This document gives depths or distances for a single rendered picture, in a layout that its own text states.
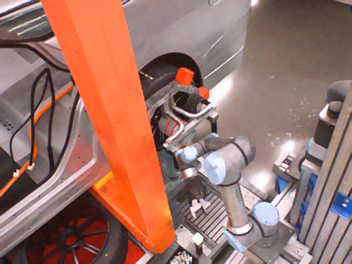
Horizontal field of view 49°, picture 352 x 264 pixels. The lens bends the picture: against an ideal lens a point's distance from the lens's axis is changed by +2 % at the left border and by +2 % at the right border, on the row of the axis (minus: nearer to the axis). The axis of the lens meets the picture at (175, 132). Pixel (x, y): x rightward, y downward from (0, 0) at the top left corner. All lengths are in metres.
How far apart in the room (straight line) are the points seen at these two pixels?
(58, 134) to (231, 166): 1.17
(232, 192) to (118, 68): 0.70
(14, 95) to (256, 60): 2.49
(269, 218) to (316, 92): 2.25
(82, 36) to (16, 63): 1.83
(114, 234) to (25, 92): 1.07
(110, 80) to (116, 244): 1.38
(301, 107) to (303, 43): 0.95
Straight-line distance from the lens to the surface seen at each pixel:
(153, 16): 2.00
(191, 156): 1.81
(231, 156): 1.47
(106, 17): 1.11
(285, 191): 2.24
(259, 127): 3.47
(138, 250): 2.60
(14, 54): 2.97
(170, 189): 2.92
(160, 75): 2.22
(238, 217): 1.66
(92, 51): 1.12
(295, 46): 4.35
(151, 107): 2.13
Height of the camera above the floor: 2.62
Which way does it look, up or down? 49 degrees down
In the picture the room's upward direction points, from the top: 9 degrees counter-clockwise
